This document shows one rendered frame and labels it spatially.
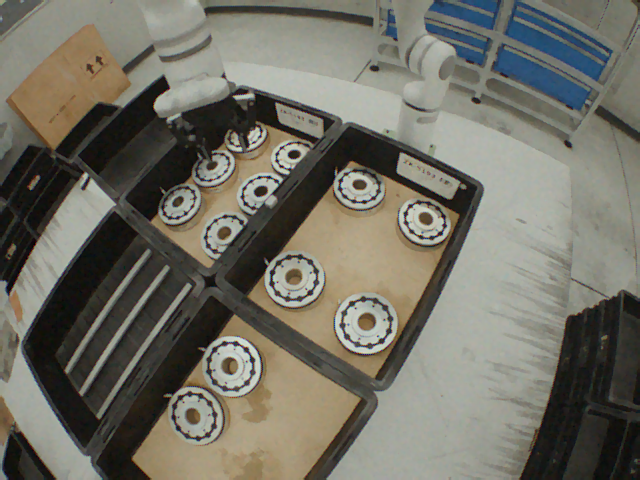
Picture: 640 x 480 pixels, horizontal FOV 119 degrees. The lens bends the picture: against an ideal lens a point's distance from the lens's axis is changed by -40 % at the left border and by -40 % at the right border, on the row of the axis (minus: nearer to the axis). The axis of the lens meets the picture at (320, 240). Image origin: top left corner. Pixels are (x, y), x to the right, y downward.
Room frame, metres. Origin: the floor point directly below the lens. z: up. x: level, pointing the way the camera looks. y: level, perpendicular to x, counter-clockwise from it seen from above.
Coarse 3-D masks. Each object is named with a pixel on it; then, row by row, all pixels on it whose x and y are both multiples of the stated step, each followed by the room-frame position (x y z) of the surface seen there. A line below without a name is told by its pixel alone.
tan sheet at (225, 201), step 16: (272, 128) 0.58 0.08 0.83; (224, 144) 0.55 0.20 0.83; (272, 144) 0.53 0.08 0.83; (240, 160) 0.49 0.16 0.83; (256, 160) 0.48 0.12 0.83; (240, 176) 0.44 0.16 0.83; (224, 192) 0.40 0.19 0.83; (208, 208) 0.37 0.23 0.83; (224, 208) 0.36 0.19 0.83; (160, 224) 0.35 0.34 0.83; (176, 240) 0.30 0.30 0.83; (192, 240) 0.30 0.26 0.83
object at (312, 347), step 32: (352, 128) 0.45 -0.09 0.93; (320, 160) 0.37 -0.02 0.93; (288, 192) 0.32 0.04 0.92; (480, 192) 0.26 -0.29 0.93; (256, 224) 0.25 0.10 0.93; (448, 256) 0.16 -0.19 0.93; (224, 288) 0.15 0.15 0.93; (416, 320) 0.07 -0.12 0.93; (320, 352) 0.05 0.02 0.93; (384, 384) -0.01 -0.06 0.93
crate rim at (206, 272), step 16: (272, 96) 0.58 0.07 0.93; (320, 112) 0.50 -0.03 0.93; (192, 128) 0.52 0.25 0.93; (336, 128) 0.45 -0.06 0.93; (176, 144) 0.48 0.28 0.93; (320, 144) 0.41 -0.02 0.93; (160, 160) 0.44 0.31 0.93; (304, 160) 0.37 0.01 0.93; (144, 176) 0.41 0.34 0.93; (288, 176) 0.34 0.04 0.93; (128, 192) 0.37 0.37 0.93; (272, 192) 0.31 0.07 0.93; (128, 208) 0.33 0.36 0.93; (144, 224) 0.29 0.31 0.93; (160, 240) 0.25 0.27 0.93; (240, 240) 0.23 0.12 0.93; (192, 256) 0.21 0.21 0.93; (224, 256) 0.20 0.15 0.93; (208, 272) 0.18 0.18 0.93
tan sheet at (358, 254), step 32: (416, 192) 0.34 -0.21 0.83; (320, 224) 0.29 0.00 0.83; (352, 224) 0.29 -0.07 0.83; (384, 224) 0.28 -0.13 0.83; (320, 256) 0.23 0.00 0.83; (352, 256) 0.22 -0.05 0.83; (384, 256) 0.21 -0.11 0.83; (416, 256) 0.20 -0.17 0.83; (256, 288) 0.18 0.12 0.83; (352, 288) 0.16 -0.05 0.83; (384, 288) 0.15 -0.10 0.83; (416, 288) 0.14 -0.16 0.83; (288, 320) 0.12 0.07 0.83; (320, 320) 0.11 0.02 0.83; (384, 352) 0.04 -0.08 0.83
